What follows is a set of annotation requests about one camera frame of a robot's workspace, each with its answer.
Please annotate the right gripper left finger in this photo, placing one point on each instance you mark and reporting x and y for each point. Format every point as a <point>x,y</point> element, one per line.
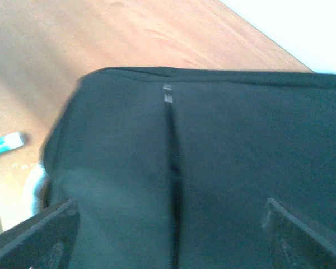
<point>45,240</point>

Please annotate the white glue stick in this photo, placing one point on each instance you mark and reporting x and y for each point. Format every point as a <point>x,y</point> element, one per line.
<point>11,142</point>

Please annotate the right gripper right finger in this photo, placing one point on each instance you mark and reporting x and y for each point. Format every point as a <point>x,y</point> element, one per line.
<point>296,241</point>

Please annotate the black student backpack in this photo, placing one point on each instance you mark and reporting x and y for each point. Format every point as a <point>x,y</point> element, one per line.
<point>244,137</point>

